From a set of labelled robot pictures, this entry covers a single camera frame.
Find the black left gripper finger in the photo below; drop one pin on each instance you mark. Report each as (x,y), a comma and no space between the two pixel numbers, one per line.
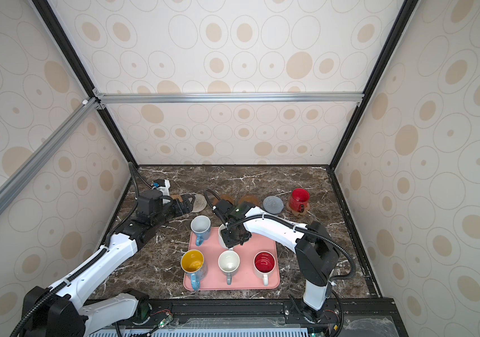
(188,199)
(185,209)

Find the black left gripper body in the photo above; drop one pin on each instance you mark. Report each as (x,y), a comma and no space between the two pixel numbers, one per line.
(170,211)

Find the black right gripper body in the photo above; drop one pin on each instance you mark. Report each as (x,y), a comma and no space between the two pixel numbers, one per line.
(231,240)

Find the blue floral mug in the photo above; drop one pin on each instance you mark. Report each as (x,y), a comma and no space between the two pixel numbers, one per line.
(201,227)

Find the red mug black handle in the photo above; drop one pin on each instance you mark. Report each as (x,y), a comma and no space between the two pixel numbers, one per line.
(299,200)

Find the white mug back row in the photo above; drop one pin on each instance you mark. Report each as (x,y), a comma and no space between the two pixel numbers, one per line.
(220,237)

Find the white mug row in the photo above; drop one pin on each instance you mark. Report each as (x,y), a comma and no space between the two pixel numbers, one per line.
(220,237)
(229,263)

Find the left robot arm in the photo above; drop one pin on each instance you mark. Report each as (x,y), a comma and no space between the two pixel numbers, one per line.
(62,310)

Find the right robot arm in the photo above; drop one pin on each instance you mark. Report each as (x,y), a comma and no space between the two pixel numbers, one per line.
(321,260)

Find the white multicolour stitched coaster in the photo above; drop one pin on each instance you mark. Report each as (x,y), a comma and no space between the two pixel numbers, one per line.
(199,204)

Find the woven rattan round coaster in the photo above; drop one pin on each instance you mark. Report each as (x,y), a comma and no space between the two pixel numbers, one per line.
(177,197)

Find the brown wooden coaster near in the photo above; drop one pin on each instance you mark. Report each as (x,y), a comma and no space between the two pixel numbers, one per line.
(228,198)

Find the brown wooden coaster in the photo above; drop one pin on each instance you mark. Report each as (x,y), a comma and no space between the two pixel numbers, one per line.
(250,199)
(228,198)

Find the brown wooden coaster far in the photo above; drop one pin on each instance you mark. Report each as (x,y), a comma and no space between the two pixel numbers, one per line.
(250,199)

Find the blue woven round coaster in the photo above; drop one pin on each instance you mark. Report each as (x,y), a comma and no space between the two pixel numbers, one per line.
(273,205)

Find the white mug front row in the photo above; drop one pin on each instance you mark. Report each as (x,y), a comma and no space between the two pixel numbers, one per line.
(229,263)

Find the white mug red inside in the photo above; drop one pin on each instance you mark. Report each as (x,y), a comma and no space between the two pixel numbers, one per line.
(264,264)

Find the pink plastic tray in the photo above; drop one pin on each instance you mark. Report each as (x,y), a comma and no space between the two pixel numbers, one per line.
(245,278)

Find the blue butterfly mug yellow inside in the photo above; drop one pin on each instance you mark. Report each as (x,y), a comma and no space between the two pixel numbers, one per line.
(195,268)

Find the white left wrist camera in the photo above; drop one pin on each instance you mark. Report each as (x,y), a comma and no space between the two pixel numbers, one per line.
(163,185)

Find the aluminium frame rail back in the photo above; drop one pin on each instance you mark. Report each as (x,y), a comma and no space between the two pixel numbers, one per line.
(222,98)

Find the aluminium frame rail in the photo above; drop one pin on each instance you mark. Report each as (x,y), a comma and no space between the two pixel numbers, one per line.
(222,98)
(31,167)

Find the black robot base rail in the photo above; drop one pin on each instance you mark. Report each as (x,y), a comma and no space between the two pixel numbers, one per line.
(270,317)

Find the aluminium frame rail left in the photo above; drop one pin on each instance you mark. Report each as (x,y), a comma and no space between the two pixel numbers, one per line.
(31,167)

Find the black corner frame post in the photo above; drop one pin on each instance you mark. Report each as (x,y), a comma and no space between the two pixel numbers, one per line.
(52,23)

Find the black right corner post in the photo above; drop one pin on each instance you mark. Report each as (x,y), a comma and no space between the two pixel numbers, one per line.
(404,15)

